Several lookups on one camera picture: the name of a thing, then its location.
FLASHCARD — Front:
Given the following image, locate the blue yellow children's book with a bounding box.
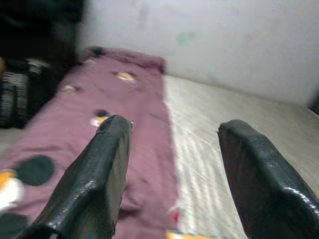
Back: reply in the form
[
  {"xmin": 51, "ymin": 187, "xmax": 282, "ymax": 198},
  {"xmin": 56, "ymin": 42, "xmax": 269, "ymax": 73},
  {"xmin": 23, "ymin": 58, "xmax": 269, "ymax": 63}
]
[{"xmin": 166, "ymin": 231, "xmax": 225, "ymax": 239}]

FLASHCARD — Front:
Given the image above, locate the dark furniture panel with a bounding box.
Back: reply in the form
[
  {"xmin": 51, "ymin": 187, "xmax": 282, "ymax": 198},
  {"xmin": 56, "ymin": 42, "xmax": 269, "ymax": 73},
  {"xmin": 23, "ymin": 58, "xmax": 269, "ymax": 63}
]
[{"xmin": 0, "ymin": 0, "xmax": 85, "ymax": 65}]

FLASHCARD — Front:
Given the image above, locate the black printed bag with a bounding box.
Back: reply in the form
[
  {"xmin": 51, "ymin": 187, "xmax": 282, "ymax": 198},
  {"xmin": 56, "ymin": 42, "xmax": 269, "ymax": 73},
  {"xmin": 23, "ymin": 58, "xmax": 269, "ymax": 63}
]
[{"xmin": 0, "ymin": 54, "xmax": 63, "ymax": 129}]

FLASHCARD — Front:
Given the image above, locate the purple cartoon mouse blanket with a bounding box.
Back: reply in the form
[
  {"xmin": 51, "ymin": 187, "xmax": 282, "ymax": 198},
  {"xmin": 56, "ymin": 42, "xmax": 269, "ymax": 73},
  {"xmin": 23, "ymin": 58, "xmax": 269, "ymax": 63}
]
[{"xmin": 0, "ymin": 47, "xmax": 180, "ymax": 239}]

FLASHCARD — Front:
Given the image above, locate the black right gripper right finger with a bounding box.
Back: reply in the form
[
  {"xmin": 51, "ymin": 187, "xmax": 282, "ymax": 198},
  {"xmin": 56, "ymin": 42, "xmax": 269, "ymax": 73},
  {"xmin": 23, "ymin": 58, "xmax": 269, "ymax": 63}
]
[{"xmin": 217, "ymin": 119, "xmax": 319, "ymax": 239}]

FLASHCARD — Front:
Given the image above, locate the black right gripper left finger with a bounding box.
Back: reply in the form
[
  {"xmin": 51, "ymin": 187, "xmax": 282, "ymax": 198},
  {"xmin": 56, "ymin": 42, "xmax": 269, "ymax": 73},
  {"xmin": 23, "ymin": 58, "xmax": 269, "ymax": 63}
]
[{"xmin": 14, "ymin": 115, "xmax": 133, "ymax": 239}]

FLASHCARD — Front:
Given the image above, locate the white quilted mattress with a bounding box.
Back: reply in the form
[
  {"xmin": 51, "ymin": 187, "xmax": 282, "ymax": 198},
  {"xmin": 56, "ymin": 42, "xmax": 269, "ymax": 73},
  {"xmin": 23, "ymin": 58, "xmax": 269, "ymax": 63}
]
[{"xmin": 161, "ymin": 74, "xmax": 319, "ymax": 239}]

